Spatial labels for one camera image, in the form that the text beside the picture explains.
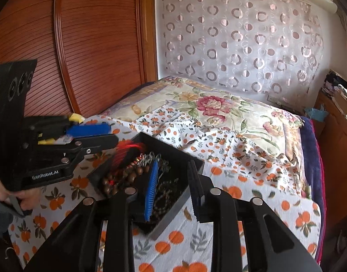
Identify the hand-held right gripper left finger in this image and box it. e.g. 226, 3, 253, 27
23, 161, 160, 272

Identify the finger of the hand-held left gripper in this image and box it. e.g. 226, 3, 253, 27
61, 134, 119, 165
34, 115, 112, 141

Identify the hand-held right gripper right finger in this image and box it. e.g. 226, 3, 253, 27
187, 160, 323, 272

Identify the cream and brown bead bracelet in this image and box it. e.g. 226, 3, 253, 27
151, 176, 185, 224

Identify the dark bead bracelet red tassel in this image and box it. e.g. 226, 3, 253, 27
100, 143, 151, 196

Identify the silver hair comb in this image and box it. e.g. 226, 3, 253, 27
135, 152, 170, 173

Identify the black jewelry box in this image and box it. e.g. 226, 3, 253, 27
87, 133, 205, 241

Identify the person's left hand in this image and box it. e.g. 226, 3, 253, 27
0, 177, 44, 213

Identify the yellow striped plush toy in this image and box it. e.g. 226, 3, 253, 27
37, 113, 84, 145

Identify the orange print bed sheet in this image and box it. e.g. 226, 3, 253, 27
9, 113, 321, 272

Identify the wooden headboard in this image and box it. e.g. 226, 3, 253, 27
0, 0, 158, 119

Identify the floral pillow cover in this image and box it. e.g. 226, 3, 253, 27
105, 76, 304, 159

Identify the dark blue blanket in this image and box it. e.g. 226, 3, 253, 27
299, 116, 325, 264

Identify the blue plastic bag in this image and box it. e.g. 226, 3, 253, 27
304, 105, 328, 122

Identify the wooden cabinet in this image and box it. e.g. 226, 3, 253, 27
313, 91, 347, 233

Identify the sheer circle pattern curtain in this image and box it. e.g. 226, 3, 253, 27
159, 0, 324, 94

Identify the dark pile of clutter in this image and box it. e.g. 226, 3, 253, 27
322, 69, 347, 94

